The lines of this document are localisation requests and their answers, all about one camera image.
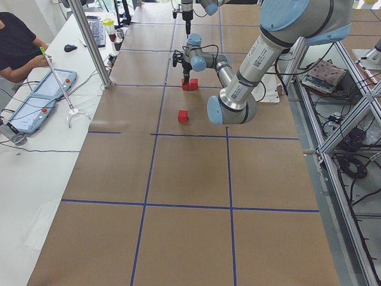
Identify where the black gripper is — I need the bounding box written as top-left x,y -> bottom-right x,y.
182,10 -> 193,36
182,61 -> 192,82

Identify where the red block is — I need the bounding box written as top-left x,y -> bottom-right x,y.
177,110 -> 189,123
182,78 -> 191,91
189,78 -> 198,91

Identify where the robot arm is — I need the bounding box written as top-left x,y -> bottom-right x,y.
180,0 -> 353,125
177,0 -> 229,37

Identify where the yellow lid cup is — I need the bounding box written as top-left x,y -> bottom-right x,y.
102,18 -> 116,42

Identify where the black keyboard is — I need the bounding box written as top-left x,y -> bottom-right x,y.
88,20 -> 106,48

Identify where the long grabber stick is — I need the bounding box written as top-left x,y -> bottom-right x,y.
39,46 -> 91,129

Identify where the black computer mouse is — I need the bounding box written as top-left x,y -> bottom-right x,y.
64,44 -> 77,52

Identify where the stack of magazines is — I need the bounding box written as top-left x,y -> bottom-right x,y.
301,60 -> 346,94

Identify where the upper teach pendant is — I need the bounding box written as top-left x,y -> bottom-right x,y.
32,69 -> 77,99

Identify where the teach pendant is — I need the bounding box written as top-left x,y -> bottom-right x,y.
9,95 -> 56,134
32,69 -> 77,99

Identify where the lower teach pendant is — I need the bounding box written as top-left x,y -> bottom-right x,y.
9,95 -> 56,134

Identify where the person in black shirt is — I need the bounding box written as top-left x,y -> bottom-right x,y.
1,12 -> 48,83

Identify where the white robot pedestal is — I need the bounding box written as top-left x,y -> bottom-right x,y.
252,74 -> 280,103

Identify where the aluminium frame post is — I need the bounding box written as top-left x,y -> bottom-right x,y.
68,0 -> 111,88

